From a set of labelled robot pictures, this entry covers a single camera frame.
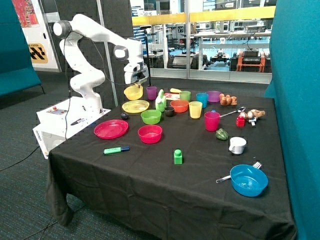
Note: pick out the pink plastic plate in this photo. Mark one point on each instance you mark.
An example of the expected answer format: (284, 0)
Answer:
(111, 129)

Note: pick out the pink plastic bowl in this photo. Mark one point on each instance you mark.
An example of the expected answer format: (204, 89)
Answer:
(150, 134)

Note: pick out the metal fork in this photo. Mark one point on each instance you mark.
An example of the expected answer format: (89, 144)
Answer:
(256, 165)

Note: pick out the dark toy plum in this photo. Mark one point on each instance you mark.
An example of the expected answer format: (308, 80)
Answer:
(124, 116)

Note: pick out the white mug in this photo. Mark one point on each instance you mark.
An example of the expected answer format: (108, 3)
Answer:
(237, 145)

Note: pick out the brown teddy bear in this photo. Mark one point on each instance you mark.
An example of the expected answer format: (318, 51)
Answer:
(227, 100)

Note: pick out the black marker pen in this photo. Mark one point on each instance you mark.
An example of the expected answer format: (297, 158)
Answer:
(77, 121)

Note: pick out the brown plush toy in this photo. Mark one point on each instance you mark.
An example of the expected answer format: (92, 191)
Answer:
(252, 114)

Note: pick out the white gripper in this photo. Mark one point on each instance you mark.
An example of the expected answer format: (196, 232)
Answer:
(136, 73)

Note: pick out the purple plastic bowl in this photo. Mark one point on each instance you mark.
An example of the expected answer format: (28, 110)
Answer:
(213, 96)

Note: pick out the red packet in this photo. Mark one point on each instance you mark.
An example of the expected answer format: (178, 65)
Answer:
(172, 96)

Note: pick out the orange plastic bowl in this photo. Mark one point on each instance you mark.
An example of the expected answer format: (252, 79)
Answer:
(180, 105)

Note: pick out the blue plastic bowl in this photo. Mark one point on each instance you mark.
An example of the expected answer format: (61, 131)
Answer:
(248, 180)

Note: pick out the yellow plastic bowl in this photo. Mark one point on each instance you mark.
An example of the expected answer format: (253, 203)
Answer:
(132, 93)

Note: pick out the green toy bell pepper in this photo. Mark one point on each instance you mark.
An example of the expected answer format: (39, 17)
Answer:
(221, 134)

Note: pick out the blue plastic cup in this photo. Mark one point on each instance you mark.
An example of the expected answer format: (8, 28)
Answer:
(203, 98)

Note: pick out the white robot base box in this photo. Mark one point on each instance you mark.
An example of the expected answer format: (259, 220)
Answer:
(55, 122)

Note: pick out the green toy brick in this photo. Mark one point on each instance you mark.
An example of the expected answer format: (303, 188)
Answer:
(178, 157)

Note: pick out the green highlighter marker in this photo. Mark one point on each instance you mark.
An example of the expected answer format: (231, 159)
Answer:
(113, 150)

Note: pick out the purple plastic cup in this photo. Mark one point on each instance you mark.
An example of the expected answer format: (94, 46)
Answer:
(151, 92)

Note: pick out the green white spray bottle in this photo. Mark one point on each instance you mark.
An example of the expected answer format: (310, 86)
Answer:
(160, 101)

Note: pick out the green plastic cup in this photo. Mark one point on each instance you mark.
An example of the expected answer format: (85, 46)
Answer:
(185, 95)

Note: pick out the black tablecloth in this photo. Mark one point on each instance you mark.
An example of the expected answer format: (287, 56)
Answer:
(143, 188)

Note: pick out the green plastic bowl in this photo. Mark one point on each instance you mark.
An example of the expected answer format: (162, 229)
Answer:
(151, 117)

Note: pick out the yellow plastic cup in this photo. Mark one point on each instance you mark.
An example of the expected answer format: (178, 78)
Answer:
(195, 109)

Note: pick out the red toy brick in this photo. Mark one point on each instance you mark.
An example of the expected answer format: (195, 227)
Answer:
(240, 121)

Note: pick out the pink plastic cup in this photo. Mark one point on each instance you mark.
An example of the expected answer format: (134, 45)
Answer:
(211, 120)

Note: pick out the yellow toy banana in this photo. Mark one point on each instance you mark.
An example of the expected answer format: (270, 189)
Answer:
(175, 90)

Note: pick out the metal spoon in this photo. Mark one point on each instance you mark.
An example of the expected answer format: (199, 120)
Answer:
(239, 110)

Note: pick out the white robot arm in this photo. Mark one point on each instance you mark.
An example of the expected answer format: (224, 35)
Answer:
(88, 77)

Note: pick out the yellow plastic plate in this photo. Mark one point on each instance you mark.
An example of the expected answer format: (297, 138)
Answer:
(135, 106)

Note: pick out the small black cup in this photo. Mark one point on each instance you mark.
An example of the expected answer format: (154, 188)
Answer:
(169, 111)

